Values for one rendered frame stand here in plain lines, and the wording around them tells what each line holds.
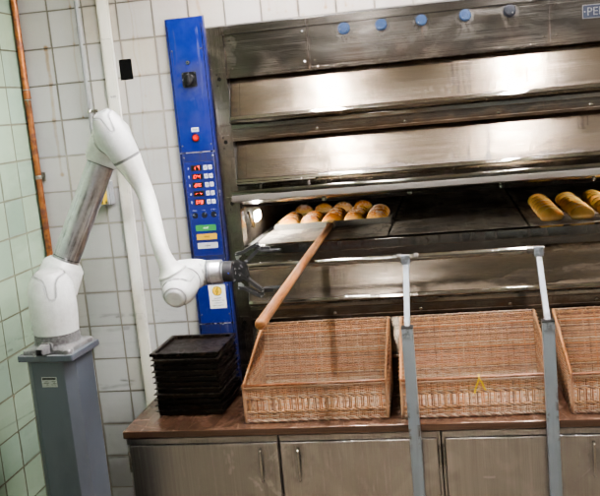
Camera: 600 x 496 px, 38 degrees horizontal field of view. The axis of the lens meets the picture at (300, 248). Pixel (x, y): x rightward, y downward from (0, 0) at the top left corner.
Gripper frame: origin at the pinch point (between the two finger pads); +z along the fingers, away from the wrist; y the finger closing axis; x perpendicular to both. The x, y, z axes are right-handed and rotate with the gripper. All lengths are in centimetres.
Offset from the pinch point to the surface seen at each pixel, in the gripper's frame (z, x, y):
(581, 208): 116, -71, -5
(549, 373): 92, 4, 41
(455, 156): 66, -55, -31
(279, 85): -4, -59, -66
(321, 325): 6, -53, 35
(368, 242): 28, -57, 2
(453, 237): 63, -56, 2
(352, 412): 22, -8, 58
